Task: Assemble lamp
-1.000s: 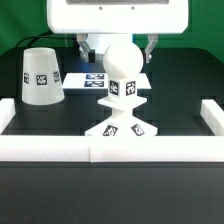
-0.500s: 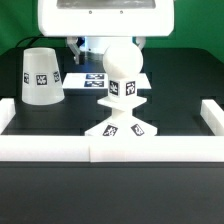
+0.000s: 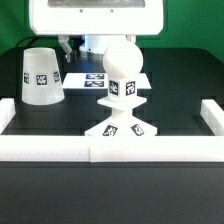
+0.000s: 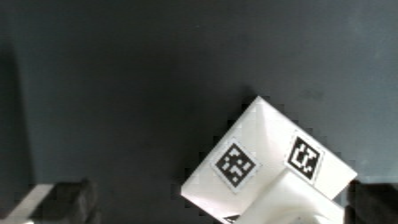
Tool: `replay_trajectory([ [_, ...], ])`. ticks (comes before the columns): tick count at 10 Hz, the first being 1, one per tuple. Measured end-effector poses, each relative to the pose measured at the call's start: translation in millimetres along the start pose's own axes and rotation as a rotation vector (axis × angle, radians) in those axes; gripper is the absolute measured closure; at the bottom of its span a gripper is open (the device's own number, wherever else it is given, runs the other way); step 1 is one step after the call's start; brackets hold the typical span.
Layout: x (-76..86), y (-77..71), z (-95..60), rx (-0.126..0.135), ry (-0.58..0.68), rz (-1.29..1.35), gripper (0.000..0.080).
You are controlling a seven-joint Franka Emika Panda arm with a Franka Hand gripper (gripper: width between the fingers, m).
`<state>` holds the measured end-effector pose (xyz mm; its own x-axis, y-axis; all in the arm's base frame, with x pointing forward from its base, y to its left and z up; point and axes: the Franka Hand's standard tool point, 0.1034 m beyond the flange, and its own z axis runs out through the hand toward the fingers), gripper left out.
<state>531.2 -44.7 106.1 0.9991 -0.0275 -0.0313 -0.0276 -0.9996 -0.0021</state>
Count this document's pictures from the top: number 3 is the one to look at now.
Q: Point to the white marker plate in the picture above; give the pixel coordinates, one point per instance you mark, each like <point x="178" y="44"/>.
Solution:
<point x="97" y="81"/>

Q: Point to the white lamp shade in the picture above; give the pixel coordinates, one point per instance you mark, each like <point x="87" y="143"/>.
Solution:
<point x="41" y="80"/>

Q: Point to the white foam fence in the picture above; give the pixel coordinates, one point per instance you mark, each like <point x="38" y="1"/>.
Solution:
<point x="104" y="149"/>

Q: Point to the white lamp base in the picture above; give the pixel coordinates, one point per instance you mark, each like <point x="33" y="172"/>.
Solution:
<point x="122" y="123"/>

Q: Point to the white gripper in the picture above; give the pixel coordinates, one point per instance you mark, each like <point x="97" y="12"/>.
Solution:
<point x="95" y="17"/>

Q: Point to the white lamp bulb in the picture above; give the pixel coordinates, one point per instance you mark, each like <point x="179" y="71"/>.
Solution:
<point x="122" y="63"/>

